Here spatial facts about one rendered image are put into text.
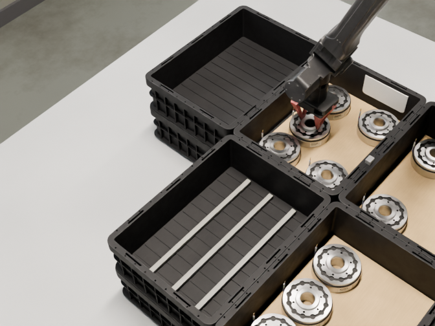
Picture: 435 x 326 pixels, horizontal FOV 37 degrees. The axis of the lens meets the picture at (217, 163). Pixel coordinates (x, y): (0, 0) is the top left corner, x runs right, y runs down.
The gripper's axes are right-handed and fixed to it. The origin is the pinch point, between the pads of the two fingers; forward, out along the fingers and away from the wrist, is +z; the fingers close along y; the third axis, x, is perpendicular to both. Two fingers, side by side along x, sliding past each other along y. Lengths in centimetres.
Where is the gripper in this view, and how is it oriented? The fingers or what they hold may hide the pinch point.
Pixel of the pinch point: (311, 121)
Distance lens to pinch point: 163.1
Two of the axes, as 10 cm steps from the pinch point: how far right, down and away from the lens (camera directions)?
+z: 0.0, 6.5, 7.6
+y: 7.4, 5.1, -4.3
